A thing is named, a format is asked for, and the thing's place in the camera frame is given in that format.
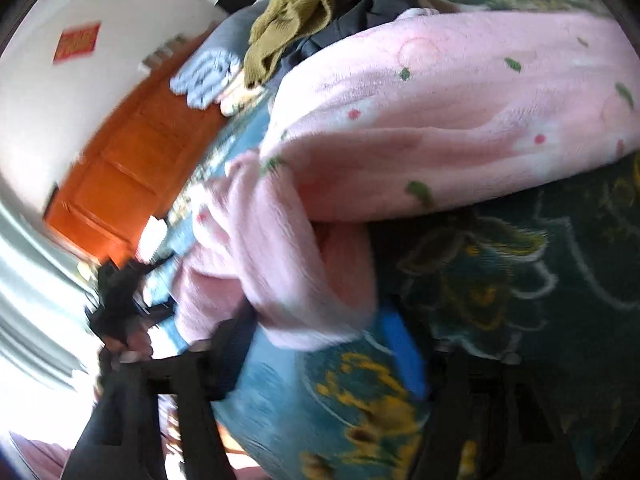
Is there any olive green knit garment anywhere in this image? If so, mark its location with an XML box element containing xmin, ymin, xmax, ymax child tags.
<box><xmin>242</xmin><ymin>0</ymin><xmax>363</xmax><ymax>88</ymax></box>

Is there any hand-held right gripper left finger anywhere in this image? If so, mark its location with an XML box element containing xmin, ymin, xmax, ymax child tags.
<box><xmin>62</xmin><ymin>305</ymin><xmax>263</xmax><ymax>480</ymax></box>

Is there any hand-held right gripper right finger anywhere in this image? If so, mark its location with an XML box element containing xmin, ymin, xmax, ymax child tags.
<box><xmin>377</xmin><ymin>310</ymin><xmax>583</xmax><ymax>480</ymax></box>

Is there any red square wall decoration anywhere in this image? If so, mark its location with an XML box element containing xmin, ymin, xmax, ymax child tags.
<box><xmin>52</xmin><ymin>21</ymin><xmax>102</xmax><ymax>64</ymax></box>

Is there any green floral blanket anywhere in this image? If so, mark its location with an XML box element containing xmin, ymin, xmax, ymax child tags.
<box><xmin>145</xmin><ymin>0</ymin><xmax>640</xmax><ymax>480</ymax></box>

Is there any person's left hand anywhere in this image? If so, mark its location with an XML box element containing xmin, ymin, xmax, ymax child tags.
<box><xmin>106</xmin><ymin>326</ymin><xmax>156</xmax><ymax>365</ymax></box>

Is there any pink fleece garment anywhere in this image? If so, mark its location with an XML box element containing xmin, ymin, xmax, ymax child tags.
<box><xmin>172</xmin><ymin>7</ymin><xmax>640</xmax><ymax>353</ymax></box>

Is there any dark grey garment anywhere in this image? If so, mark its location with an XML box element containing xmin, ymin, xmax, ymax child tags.
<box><xmin>277</xmin><ymin>0</ymin><xmax>436</xmax><ymax>78</ymax></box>

